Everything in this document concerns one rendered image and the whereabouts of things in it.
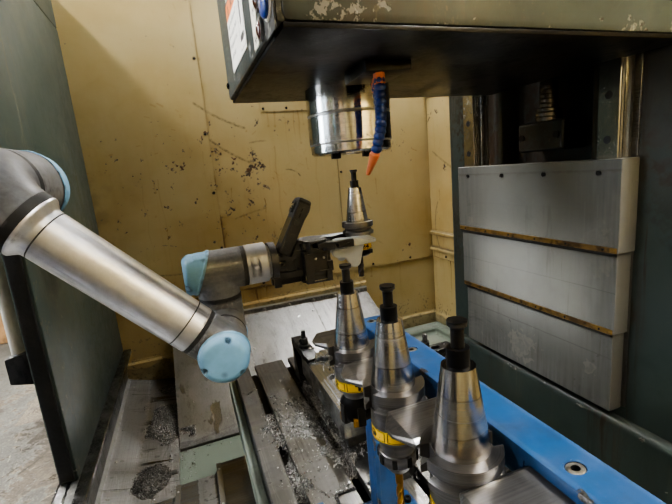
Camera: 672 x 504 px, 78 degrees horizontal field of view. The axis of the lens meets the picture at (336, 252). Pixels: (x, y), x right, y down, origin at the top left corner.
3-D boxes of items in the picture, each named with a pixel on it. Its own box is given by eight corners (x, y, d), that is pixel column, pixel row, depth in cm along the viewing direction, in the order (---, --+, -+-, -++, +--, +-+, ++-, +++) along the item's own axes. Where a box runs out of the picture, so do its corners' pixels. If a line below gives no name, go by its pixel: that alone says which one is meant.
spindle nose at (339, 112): (406, 147, 75) (402, 77, 73) (321, 154, 72) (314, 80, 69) (375, 152, 91) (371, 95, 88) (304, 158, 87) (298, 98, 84)
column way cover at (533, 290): (609, 416, 84) (621, 158, 74) (462, 336, 128) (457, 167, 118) (626, 410, 85) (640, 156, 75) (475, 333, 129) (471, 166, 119)
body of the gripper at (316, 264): (324, 271, 87) (268, 282, 83) (320, 231, 85) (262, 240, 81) (337, 279, 80) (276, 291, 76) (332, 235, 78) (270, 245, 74)
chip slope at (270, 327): (180, 489, 114) (164, 403, 108) (180, 381, 175) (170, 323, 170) (452, 402, 143) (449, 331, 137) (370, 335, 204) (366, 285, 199)
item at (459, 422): (502, 458, 30) (502, 373, 29) (444, 469, 30) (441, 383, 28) (474, 422, 34) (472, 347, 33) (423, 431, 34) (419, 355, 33)
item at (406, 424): (403, 455, 34) (403, 446, 34) (375, 420, 39) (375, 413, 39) (474, 430, 36) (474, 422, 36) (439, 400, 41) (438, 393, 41)
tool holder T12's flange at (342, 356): (387, 362, 52) (386, 343, 51) (346, 378, 49) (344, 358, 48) (359, 346, 57) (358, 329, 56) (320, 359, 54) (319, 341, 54)
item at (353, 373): (352, 392, 44) (351, 385, 44) (335, 371, 49) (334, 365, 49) (409, 376, 46) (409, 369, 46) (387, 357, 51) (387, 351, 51)
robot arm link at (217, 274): (187, 294, 78) (179, 250, 76) (245, 284, 82) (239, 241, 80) (188, 306, 71) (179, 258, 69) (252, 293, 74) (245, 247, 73)
